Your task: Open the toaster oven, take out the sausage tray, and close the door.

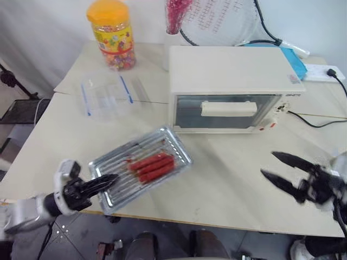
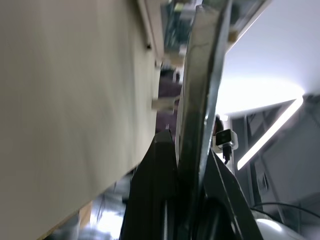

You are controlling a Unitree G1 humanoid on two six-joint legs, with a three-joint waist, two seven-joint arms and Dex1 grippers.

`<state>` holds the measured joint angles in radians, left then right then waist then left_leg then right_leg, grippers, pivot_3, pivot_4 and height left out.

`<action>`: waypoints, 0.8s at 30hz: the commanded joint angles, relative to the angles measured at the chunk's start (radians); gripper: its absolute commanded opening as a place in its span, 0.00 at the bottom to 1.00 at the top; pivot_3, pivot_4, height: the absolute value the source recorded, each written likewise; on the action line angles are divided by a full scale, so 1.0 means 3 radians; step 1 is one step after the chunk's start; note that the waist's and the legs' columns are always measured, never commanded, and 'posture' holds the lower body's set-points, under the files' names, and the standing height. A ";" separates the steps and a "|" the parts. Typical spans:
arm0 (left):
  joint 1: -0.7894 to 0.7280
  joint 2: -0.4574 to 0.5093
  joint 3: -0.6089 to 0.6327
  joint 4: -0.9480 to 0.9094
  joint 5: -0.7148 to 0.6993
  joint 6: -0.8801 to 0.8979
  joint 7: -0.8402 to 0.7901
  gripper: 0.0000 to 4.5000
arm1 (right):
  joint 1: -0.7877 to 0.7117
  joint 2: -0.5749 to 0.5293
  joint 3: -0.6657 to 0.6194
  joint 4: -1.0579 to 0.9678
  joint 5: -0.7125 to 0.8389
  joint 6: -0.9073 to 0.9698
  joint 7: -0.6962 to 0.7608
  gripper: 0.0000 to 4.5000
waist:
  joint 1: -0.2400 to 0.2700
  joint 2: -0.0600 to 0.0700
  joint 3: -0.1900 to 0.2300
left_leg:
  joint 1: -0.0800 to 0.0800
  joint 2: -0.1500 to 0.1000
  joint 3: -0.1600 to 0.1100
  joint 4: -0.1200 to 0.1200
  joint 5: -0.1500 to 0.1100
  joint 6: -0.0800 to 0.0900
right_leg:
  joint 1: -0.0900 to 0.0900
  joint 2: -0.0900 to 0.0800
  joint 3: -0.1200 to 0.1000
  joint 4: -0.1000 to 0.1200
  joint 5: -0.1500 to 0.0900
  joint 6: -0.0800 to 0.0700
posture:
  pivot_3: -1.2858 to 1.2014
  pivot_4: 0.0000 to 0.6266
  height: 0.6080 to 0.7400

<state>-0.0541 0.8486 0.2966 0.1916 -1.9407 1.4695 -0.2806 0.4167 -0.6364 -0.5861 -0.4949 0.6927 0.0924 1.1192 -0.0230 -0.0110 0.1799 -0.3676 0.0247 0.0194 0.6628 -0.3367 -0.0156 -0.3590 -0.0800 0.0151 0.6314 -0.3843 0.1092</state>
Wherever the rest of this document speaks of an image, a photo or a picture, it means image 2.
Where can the silver robot body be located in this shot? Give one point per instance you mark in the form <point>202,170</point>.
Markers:
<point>275,228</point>

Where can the long ceiling light strip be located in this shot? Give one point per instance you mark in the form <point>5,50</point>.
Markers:
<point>271,131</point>

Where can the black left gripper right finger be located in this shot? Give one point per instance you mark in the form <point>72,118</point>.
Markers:
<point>230,197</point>

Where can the silver metal baking tray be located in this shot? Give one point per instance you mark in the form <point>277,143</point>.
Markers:
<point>197,100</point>

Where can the white external camera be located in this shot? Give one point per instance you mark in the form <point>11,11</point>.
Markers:
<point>225,138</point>

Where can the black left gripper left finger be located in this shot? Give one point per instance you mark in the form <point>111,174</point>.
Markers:
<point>152,190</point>

